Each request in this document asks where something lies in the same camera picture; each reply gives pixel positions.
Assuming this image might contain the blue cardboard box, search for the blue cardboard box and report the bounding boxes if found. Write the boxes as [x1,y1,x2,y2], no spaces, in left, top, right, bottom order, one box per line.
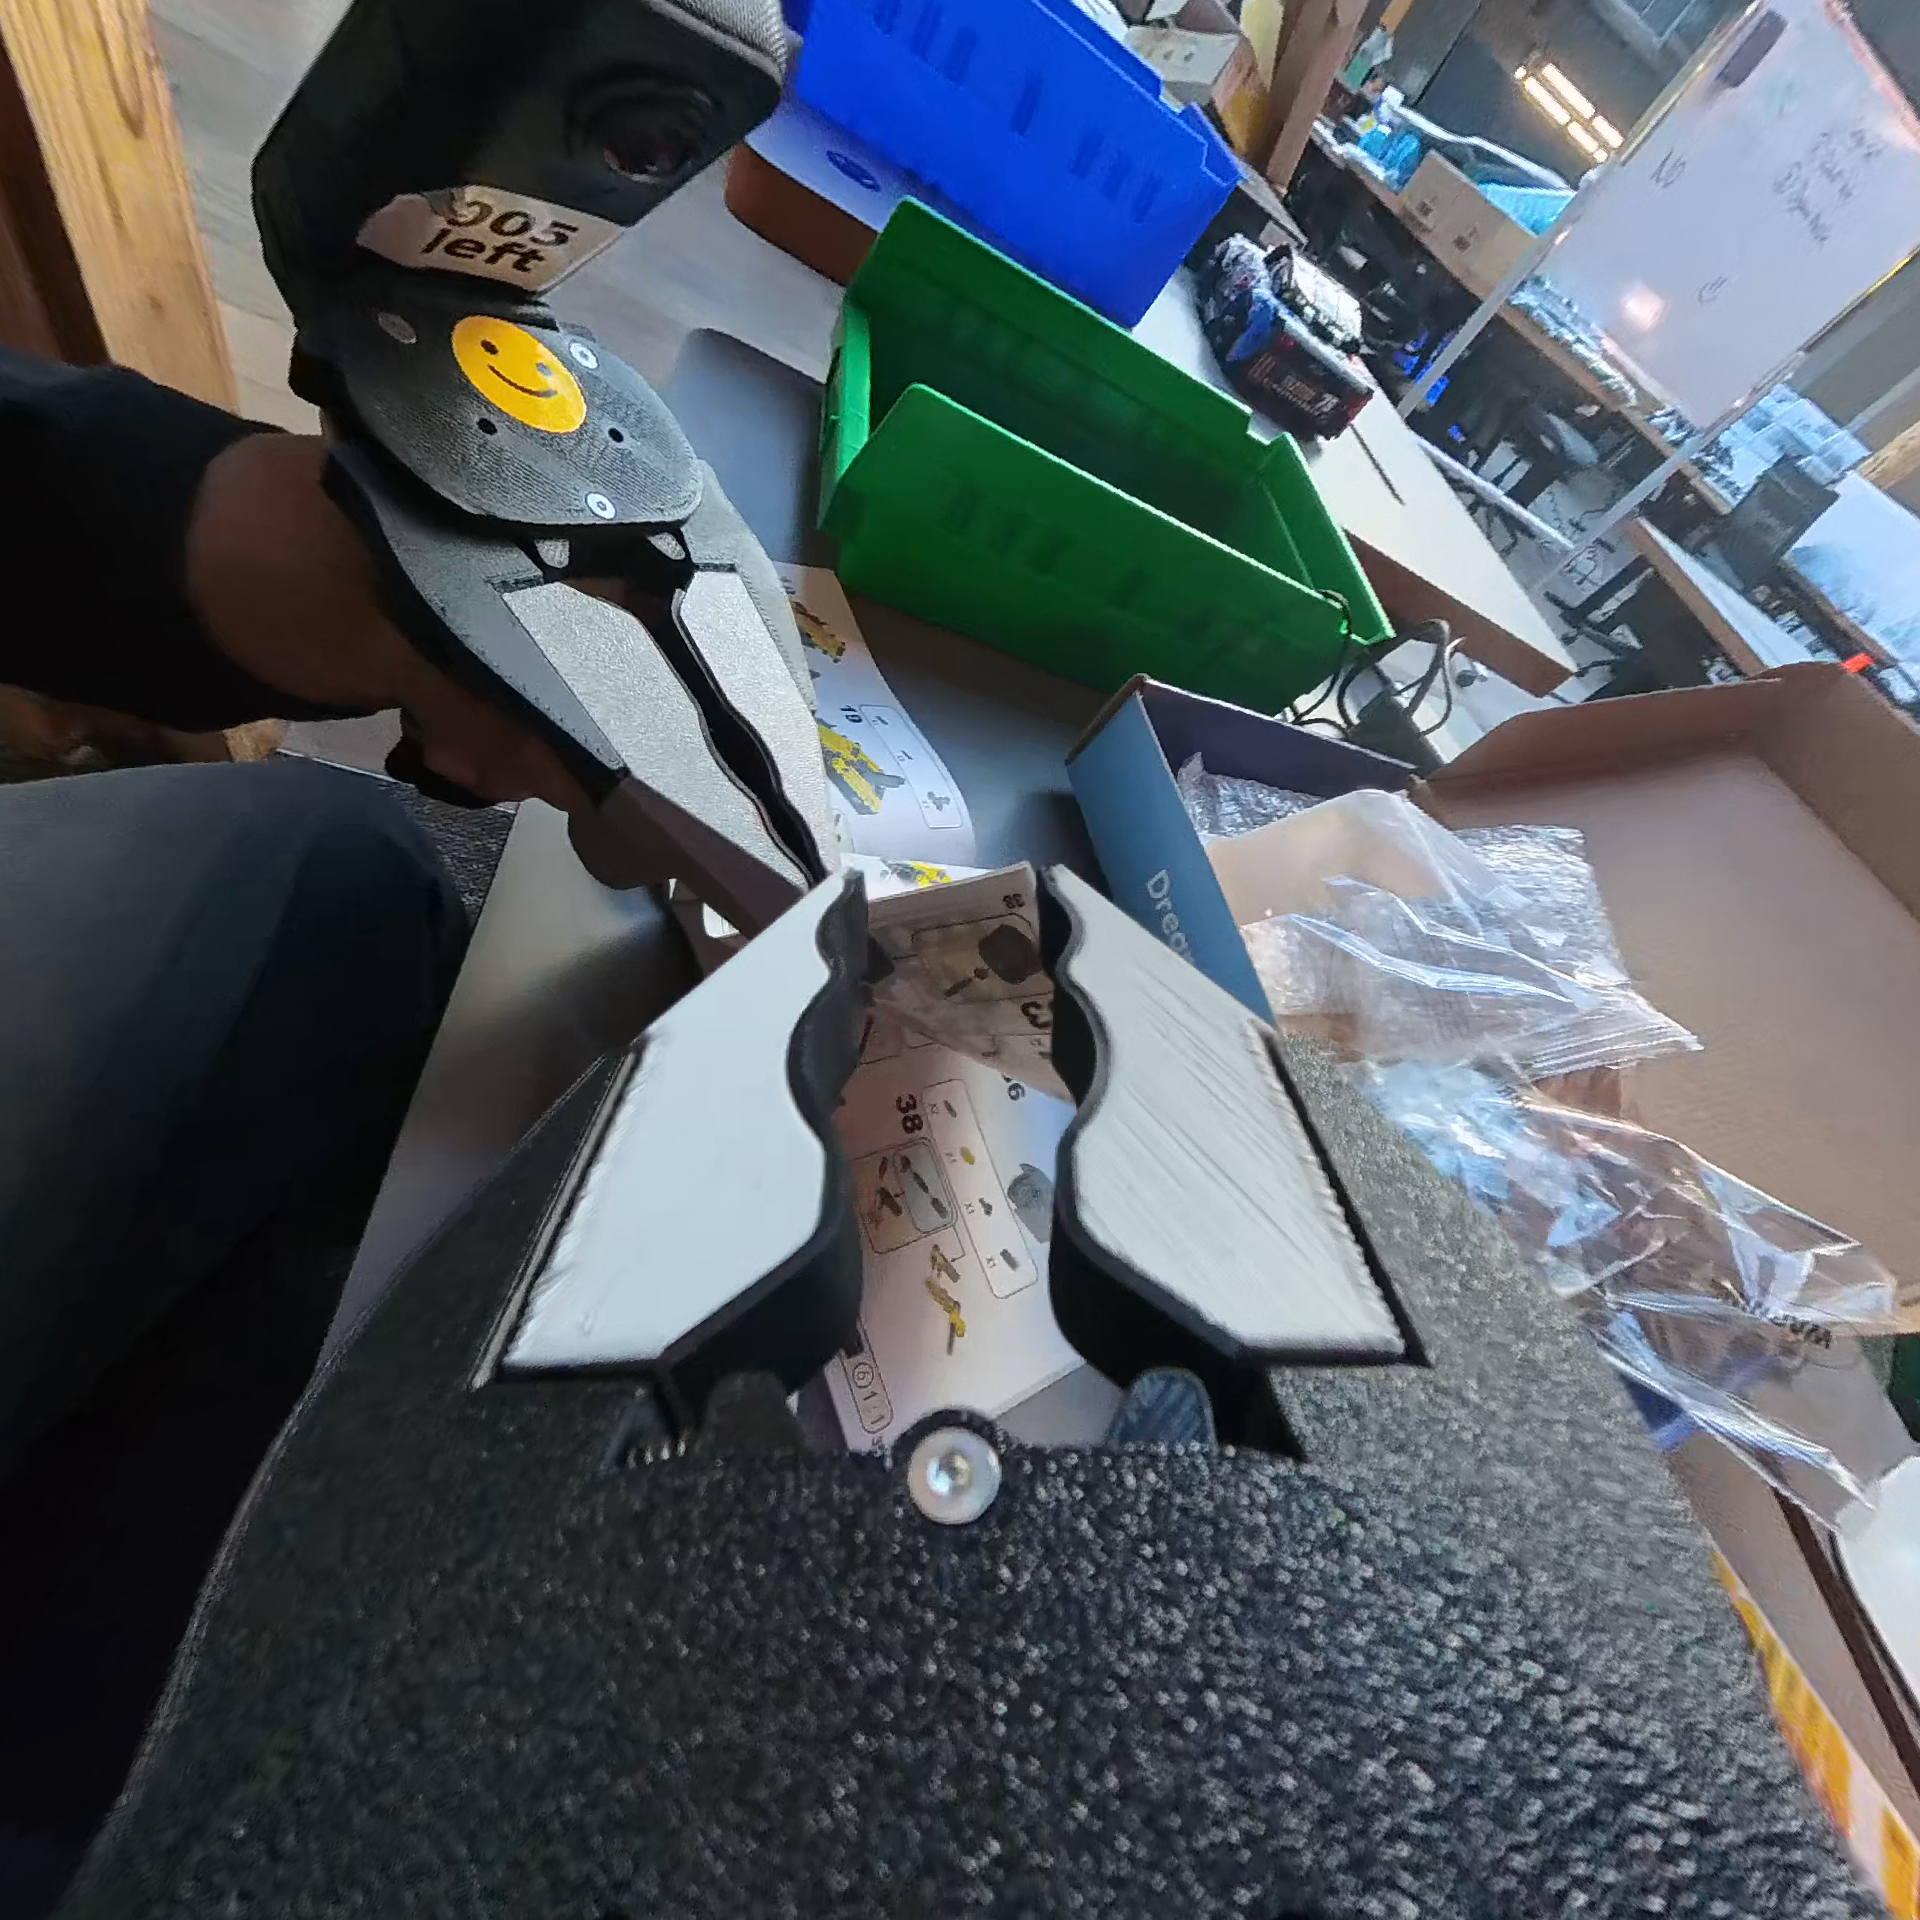
[1063,666,1920,1322]

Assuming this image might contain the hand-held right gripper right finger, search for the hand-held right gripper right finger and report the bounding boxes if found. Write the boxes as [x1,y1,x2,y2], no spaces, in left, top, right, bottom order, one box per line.
[1043,869,1413,1365]

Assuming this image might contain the brown cardboard box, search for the brown cardboard box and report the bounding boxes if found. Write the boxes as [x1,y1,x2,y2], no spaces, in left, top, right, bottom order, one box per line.
[1395,150,1536,296]

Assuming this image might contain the blue bin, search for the blue bin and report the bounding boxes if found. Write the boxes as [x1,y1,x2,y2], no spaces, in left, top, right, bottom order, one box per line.
[781,0,1242,332]

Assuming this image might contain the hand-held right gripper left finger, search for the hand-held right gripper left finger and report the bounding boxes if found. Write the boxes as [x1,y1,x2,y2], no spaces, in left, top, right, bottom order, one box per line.
[496,876,874,1382]

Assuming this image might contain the clear plastic bags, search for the clear plastic bags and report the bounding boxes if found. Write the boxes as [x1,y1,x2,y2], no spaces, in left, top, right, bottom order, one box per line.
[1180,782,1913,1514]

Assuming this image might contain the wooden post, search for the wooden post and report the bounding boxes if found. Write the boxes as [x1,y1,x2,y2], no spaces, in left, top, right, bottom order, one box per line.
[0,0,236,406]

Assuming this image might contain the whiteboard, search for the whiteboard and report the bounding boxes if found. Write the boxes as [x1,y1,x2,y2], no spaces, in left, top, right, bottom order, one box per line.
[1536,0,1920,440]

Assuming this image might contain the person's left hand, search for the person's left hand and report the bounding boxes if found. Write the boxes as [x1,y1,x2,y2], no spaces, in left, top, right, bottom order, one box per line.
[182,433,592,810]

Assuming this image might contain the instruction booklet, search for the instruction booklet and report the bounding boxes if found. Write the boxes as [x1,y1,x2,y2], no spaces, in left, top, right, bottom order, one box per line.
[767,559,1137,1461]

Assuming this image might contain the green bin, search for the green bin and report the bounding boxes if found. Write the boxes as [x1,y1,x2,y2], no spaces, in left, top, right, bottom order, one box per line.
[812,192,1398,717]

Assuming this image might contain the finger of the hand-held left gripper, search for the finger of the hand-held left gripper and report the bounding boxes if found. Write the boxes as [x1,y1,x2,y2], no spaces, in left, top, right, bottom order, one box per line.
[501,584,822,887]
[670,569,845,869]

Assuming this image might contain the person's left forearm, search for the person's left forearm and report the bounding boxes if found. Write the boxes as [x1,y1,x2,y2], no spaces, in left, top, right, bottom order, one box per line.
[0,343,329,740]

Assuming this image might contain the grey desk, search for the grey desk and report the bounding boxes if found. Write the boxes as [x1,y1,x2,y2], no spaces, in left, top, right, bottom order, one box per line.
[329,181,1920,1802]

